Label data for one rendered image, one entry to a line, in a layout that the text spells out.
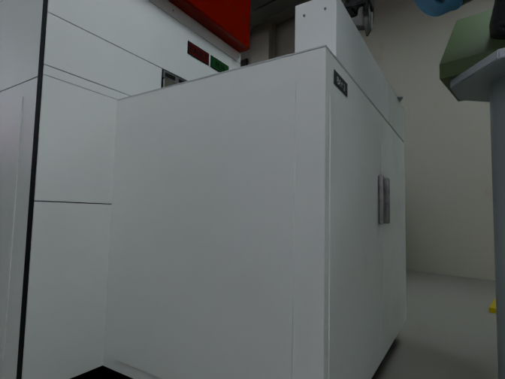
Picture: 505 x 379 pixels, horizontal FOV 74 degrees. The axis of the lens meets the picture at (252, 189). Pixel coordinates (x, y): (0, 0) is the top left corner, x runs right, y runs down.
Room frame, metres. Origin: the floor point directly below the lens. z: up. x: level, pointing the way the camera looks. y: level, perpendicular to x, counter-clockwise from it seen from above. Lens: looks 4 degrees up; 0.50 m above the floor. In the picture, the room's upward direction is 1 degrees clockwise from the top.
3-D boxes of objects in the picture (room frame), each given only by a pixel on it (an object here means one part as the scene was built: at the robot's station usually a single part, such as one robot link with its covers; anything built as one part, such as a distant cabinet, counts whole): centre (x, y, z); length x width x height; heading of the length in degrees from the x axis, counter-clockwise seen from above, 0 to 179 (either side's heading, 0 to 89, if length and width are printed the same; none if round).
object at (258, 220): (1.17, -0.13, 0.41); 0.96 x 0.64 x 0.82; 147
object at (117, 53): (1.12, 0.29, 1.02); 0.81 x 0.03 x 0.40; 147
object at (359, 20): (1.06, -0.34, 1.14); 0.06 x 0.03 x 0.09; 57
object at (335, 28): (0.91, -0.27, 0.89); 0.55 x 0.09 x 0.14; 147
